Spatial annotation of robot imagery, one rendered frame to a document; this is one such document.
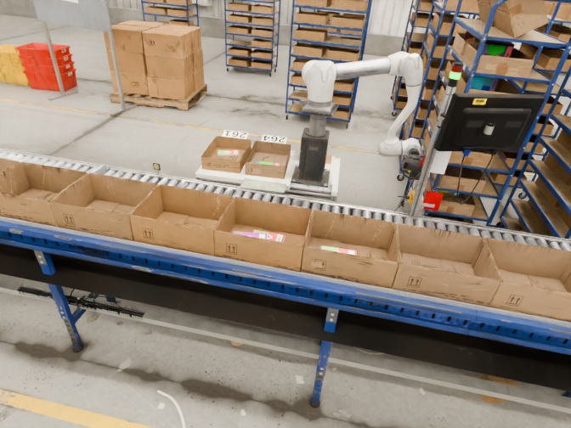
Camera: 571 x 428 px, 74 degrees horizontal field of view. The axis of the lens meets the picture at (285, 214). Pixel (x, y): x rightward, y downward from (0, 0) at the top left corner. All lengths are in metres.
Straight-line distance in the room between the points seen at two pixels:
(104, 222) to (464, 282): 1.58
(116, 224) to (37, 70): 5.74
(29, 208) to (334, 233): 1.45
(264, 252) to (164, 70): 4.81
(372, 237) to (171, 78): 4.80
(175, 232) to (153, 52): 4.64
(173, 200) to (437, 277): 1.30
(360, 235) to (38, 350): 2.02
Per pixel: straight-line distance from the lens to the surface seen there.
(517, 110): 2.26
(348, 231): 1.87
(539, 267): 2.11
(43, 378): 2.68
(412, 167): 2.37
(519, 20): 2.72
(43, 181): 2.44
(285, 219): 1.88
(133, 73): 6.43
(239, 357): 2.49
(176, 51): 6.02
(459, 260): 2.00
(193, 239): 1.73
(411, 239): 1.90
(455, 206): 3.05
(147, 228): 1.80
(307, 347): 2.20
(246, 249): 1.66
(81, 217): 1.98
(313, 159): 2.57
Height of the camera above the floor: 2.04
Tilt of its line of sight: 34 degrees down
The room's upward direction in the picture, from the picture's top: 5 degrees clockwise
